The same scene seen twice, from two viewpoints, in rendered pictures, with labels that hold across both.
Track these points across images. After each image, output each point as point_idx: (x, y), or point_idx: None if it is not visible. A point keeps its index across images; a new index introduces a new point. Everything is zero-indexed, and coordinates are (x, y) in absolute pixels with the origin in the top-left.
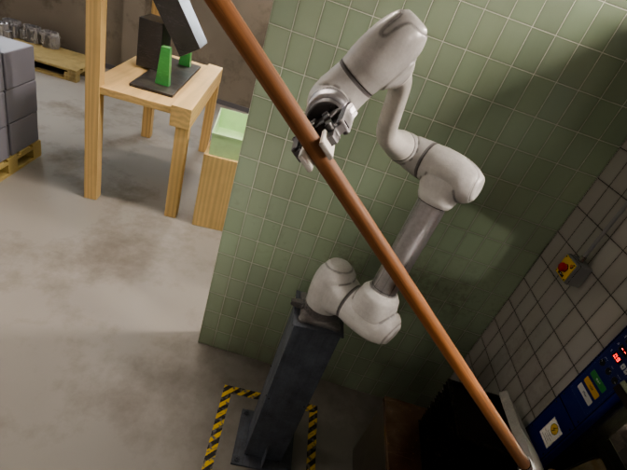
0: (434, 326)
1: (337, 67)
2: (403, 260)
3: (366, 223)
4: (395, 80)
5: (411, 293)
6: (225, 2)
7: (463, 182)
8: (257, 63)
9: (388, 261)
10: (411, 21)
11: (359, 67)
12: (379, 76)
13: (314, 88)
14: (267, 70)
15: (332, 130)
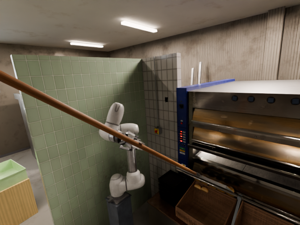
0: (172, 161)
1: (108, 124)
2: (134, 158)
3: (153, 151)
4: (122, 118)
5: (166, 158)
6: (111, 129)
7: (135, 129)
8: (122, 136)
9: (160, 155)
10: (120, 105)
11: (115, 121)
12: (120, 120)
13: (106, 133)
14: (125, 136)
15: (135, 138)
